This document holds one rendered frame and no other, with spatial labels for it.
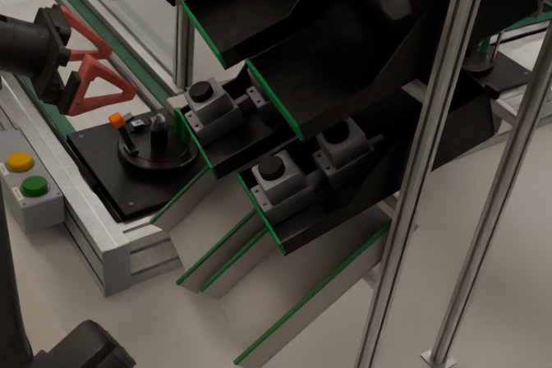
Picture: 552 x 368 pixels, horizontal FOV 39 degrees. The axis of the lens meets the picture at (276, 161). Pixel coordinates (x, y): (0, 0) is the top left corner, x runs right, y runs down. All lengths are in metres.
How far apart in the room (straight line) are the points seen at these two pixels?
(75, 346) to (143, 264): 0.52
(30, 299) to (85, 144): 0.29
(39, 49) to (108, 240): 0.44
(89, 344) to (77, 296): 0.53
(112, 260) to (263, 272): 0.27
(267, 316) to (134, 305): 0.30
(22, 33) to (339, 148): 0.36
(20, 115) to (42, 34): 0.63
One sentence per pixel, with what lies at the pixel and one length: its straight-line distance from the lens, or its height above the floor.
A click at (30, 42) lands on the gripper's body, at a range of 0.84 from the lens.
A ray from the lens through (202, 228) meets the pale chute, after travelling 1.13.
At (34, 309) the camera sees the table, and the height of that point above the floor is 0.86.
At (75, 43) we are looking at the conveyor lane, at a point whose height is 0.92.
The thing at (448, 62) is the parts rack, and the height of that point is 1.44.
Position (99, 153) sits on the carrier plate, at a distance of 1.36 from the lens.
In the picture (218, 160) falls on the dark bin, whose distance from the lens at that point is 0.98.
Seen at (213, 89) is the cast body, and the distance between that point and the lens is 0.98.
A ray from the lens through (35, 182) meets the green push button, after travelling 1.30.
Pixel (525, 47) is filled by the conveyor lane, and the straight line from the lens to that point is 2.02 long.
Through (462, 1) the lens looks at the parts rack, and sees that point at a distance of 0.73.
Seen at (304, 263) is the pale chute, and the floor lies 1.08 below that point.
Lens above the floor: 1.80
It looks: 38 degrees down
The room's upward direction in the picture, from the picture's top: 7 degrees clockwise
